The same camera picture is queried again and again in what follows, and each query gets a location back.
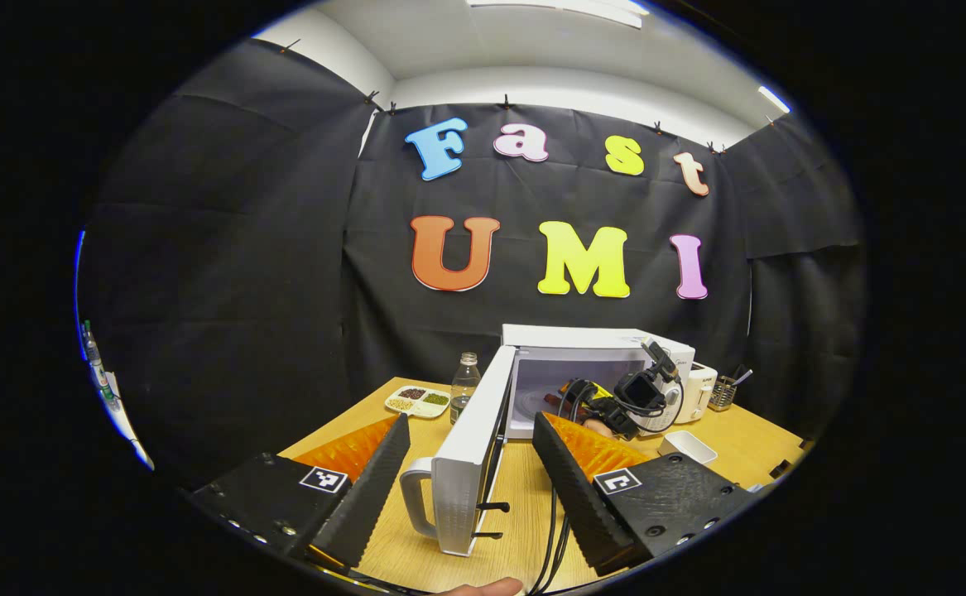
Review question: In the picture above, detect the black backdrop cloth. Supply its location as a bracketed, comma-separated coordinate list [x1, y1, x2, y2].
[77, 37, 868, 489]

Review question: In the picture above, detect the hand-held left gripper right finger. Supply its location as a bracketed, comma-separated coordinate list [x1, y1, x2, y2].
[531, 411, 762, 579]

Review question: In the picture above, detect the green capped bottle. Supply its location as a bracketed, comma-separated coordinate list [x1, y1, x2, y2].
[81, 320, 113, 406]

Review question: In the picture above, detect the white divided plate with beans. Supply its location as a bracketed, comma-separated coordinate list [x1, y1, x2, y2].
[385, 385, 451, 419]

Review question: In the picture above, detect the long ceiling light panel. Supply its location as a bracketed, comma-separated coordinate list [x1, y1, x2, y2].
[466, 0, 647, 30]

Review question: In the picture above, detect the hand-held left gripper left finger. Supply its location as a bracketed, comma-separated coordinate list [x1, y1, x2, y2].
[189, 412, 411, 572]

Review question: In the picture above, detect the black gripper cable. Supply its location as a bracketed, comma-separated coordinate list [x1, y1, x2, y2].
[528, 487, 571, 596]

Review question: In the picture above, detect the white panel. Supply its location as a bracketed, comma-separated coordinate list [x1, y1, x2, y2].
[102, 372, 155, 470]

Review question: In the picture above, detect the small white plastic tray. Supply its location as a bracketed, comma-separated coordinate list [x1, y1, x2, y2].
[659, 430, 718, 464]

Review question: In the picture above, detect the clear utensil holder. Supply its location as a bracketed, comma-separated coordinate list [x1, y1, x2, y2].
[709, 368, 753, 412]

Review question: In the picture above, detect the clear glass bottle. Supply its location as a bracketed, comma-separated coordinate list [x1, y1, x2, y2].
[450, 353, 482, 425]

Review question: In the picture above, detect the white microwave oven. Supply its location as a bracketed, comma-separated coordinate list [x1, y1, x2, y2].
[400, 324, 696, 557]

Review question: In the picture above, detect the white toaster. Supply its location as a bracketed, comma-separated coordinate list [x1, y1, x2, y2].
[677, 363, 718, 425]

